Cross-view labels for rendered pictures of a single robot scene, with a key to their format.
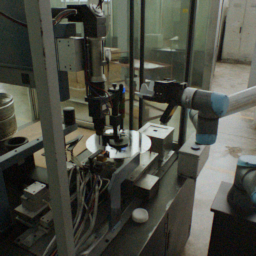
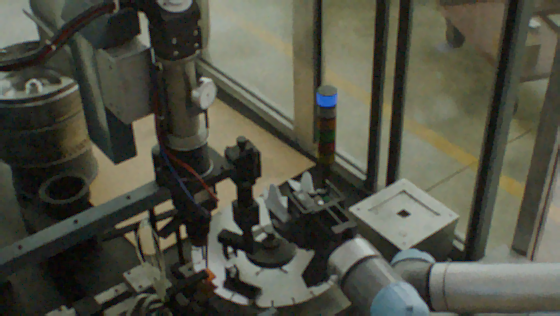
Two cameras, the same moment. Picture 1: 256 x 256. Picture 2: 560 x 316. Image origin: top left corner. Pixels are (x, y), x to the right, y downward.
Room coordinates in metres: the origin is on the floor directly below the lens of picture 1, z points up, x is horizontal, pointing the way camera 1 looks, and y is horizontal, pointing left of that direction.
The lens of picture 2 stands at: (0.23, -0.45, 2.04)
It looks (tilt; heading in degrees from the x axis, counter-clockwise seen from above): 37 degrees down; 25
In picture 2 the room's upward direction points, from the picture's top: 2 degrees counter-clockwise
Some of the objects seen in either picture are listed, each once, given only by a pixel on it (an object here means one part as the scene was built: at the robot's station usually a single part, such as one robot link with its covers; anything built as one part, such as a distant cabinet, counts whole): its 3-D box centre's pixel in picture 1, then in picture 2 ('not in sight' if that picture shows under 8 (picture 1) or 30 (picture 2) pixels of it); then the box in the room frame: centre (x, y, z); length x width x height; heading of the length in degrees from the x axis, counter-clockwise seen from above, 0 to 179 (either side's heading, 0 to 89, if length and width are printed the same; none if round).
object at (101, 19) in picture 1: (67, 41); (135, 30); (1.18, 0.25, 1.45); 0.35 x 0.07 x 0.28; 61
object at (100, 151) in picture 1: (96, 159); (191, 291); (1.09, 0.14, 0.95); 0.10 x 0.03 x 0.07; 151
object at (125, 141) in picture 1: (118, 139); (270, 242); (1.26, 0.04, 0.96); 0.11 x 0.11 x 0.03
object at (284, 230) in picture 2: (153, 97); (290, 224); (1.03, -0.10, 1.26); 0.09 x 0.05 x 0.02; 61
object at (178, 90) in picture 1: (170, 92); (324, 228); (1.01, -0.17, 1.28); 0.12 x 0.08 x 0.09; 52
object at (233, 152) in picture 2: (114, 105); (244, 183); (1.18, 0.06, 1.17); 0.06 x 0.05 x 0.20; 142
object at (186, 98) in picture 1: (189, 98); (352, 266); (0.96, -0.23, 1.28); 0.08 x 0.05 x 0.08; 142
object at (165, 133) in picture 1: (154, 141); (401, 237); (1.52, -0.17, 0.82); 0.18 x 0.18 x 0.15; 61
